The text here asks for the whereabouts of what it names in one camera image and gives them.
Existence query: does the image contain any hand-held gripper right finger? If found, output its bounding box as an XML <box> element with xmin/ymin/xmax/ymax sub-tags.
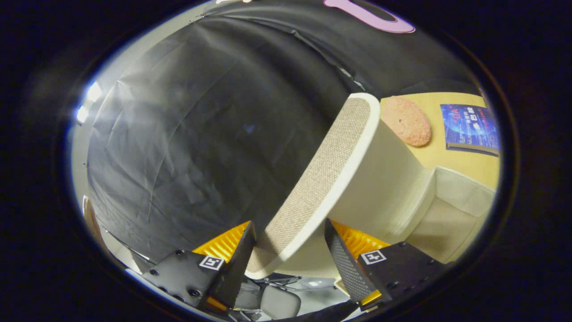
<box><xmin>324</xmin><ymin>218</ymin><xmax>447</xmax><ymax>312</ymax></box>

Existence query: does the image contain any grey office chair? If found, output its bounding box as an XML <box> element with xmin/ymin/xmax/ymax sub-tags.
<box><xmin>230</xmin><ymin>274</ymin><xmax>313</xmax><ymax>322</ymax></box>

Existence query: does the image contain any beige fabric storage box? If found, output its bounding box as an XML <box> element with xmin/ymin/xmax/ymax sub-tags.
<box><xmin>245</xmin><ymin>93</ymin><xmax>497</xmax><ymax>280</ymax></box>

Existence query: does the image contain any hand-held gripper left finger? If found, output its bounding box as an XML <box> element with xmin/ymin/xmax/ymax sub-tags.
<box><xmin>134</xmin><ymin>220</ymin><xmax>257</xmax><ymax>314</ymax></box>

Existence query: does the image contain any orange sponge ball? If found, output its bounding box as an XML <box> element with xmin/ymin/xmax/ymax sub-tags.
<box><xmin>381</xmin><ymin>96</ymin><xmax>433</xmax><ymax>148</ymax></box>

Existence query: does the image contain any blue cover book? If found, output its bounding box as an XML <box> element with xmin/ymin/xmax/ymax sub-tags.
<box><xmin>440</xmin><ymin>104</ymin><xmax>501</xmax><ymax>157</ymax></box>

